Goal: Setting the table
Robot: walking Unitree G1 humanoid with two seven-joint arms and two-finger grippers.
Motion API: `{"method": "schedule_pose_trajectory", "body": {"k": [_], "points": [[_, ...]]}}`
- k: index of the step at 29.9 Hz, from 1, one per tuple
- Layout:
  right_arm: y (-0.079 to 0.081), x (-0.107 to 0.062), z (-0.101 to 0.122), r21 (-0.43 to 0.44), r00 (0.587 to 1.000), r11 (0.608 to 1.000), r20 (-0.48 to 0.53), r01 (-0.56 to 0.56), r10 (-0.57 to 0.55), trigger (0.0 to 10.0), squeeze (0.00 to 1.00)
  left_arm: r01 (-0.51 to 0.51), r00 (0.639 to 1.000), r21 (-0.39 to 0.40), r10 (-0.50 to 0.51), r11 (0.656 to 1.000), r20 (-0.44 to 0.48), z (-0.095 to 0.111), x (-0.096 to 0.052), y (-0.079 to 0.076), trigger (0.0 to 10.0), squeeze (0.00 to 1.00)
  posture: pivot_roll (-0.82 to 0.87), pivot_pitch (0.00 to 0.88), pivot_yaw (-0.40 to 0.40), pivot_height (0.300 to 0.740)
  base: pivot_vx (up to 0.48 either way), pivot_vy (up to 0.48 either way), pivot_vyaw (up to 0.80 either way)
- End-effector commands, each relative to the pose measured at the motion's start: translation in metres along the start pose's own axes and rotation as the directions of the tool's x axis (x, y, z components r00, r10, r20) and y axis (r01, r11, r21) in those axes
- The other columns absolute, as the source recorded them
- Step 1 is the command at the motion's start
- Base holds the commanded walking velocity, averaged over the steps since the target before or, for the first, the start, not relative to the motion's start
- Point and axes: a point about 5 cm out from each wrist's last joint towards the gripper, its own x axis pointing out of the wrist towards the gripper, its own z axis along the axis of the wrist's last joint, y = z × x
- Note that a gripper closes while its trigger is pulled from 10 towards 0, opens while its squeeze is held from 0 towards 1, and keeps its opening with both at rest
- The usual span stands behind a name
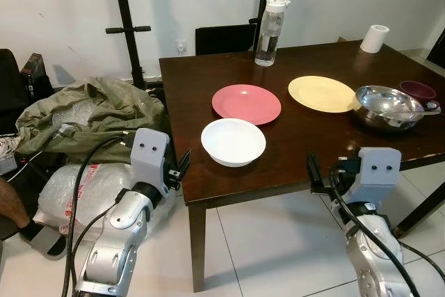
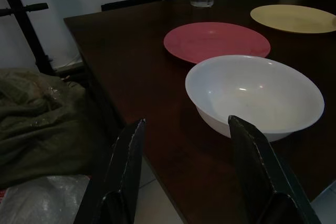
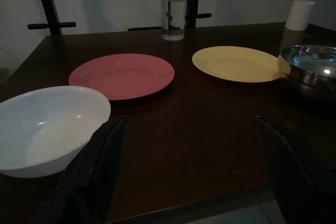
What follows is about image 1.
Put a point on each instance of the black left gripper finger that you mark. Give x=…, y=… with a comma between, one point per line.
x=186, y=160

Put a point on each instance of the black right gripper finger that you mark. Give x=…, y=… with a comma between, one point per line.
x=320, y=186
x=316, y=165

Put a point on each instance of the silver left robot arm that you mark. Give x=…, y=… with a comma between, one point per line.
x=115, y=241

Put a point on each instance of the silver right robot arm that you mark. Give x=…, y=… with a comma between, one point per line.
x=372, y=255

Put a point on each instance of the dark wooden table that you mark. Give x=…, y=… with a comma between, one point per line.
x=320, y=133

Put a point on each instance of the white bowl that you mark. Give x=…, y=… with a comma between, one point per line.
x=233, y=142

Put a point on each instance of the yellow plate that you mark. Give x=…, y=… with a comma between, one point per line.
x=320, y=93

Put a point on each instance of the pink plate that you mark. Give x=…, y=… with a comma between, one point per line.
x=246, y=104

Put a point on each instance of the stainless steel bowl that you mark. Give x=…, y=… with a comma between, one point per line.
x=379, y=102

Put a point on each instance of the olive green cloth bag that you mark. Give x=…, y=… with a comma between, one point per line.
x=104, y=113

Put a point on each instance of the clear plastic bag red print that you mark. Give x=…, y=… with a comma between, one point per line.
x=76, y=193

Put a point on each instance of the metal spoon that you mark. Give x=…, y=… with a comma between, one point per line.
x=431, y=110

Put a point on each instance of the small maroon bowl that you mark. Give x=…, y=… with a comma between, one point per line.
x=417, y=90

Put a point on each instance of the black chair back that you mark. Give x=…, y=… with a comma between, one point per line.
x=222, y=39

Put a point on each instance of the clear plastic water bottle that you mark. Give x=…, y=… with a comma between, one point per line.
x=268, y=39

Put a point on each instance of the white paper roll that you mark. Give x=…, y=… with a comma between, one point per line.
x=374, y=39

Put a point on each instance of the grey slide sandal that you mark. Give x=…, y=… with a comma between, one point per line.
x=52, y=245

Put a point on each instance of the seated person bare leg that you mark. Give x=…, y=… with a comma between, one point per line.
x=10, y=203

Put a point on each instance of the black office chair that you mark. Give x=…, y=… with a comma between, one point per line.
x=10, y=88

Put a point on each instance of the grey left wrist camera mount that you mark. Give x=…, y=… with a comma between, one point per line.
x=149, y=158

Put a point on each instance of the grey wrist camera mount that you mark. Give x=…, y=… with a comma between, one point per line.
x=375, y=175
x=149, y=158

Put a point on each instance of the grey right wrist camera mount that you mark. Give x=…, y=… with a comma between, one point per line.
x=375, y=175

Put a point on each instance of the white wall socket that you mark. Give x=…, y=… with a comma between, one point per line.
x=181, y=46

